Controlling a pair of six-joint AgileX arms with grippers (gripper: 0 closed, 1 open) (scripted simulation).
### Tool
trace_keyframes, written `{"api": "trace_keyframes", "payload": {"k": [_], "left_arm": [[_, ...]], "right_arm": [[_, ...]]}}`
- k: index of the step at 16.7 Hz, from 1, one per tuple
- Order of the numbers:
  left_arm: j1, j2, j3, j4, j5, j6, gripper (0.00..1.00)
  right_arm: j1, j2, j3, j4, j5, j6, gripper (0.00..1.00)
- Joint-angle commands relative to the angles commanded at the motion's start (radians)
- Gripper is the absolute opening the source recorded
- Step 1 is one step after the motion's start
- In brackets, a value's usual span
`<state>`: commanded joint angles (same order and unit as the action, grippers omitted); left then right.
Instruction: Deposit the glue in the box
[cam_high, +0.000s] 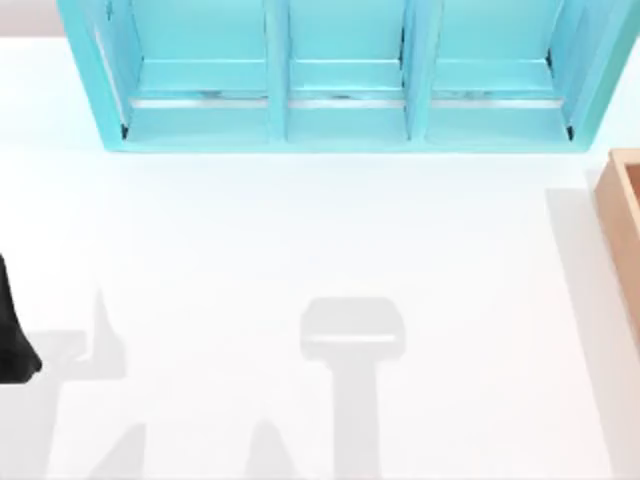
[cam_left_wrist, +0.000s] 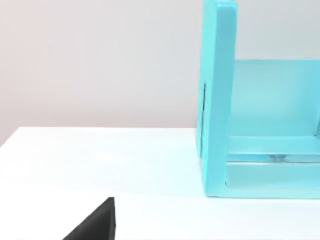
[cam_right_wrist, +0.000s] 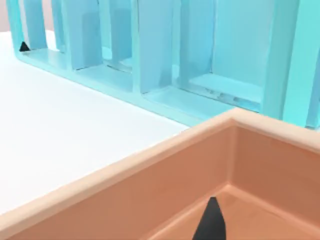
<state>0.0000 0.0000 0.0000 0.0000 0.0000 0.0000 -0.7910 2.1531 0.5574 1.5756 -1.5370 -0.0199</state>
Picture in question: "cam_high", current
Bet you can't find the light blue rack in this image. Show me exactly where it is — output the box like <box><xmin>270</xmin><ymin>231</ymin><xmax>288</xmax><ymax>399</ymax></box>
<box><xmin>55</xmin><ymin>0</ymin><xmax>640</xmax><ymax>155</ymax></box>

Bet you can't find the salmon-coloured shallow box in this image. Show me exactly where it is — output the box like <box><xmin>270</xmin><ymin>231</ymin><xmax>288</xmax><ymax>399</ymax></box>
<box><xmin>594</xmin><ymin>148</ymin><xmax>640</xmax><ymax>333</ymax></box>

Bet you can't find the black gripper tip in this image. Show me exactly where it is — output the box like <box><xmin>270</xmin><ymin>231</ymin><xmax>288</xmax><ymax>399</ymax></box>
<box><xmin>0</xmin><ymin>254</ymin><xmax>43</xmax><ymax>386</ymax></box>

